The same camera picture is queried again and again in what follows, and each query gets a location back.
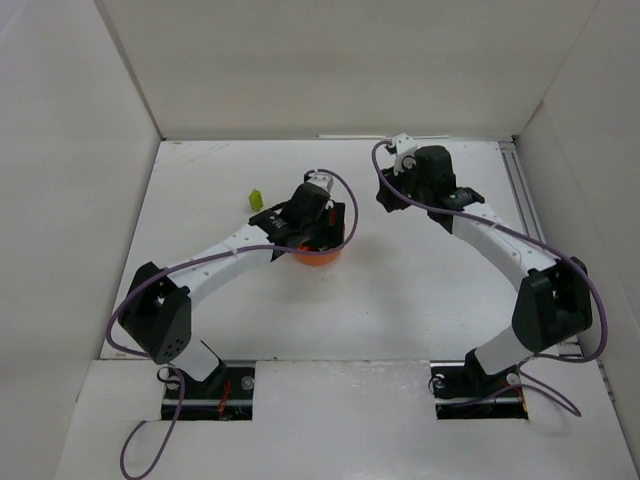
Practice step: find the orange round divided container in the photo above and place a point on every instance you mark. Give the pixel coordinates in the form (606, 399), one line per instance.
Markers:
(322, 255)

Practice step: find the lime sloped lego brick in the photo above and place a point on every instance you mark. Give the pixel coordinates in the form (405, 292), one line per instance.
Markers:
(255, 200)

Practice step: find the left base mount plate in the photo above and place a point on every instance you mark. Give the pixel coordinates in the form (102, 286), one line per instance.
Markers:
(230, 400)

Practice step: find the base mount plate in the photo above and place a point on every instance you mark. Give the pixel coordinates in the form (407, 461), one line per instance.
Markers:
(460, 397)
(230, 400)

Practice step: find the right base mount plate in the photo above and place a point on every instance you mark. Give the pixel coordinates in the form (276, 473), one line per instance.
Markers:
(460, 397)

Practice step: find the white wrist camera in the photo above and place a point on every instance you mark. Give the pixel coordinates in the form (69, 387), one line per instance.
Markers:
(321, 180)
(403, 148)

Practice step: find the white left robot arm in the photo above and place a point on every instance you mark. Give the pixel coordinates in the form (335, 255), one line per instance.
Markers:
(157, 311)

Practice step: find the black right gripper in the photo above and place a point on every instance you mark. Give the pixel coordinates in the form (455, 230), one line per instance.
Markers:
(388, 192)

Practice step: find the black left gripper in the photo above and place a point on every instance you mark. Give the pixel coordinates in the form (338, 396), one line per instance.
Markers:
(329, 226)

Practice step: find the aluminium rail right side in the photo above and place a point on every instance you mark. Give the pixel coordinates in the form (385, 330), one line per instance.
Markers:
(540, 240)

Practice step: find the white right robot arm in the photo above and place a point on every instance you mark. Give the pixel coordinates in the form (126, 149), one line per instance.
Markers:
(553, 293)

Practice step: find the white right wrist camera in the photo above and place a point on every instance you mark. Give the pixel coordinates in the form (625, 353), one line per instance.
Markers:
(403, 148)

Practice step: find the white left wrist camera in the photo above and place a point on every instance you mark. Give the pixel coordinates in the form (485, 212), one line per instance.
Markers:
(321, 180)

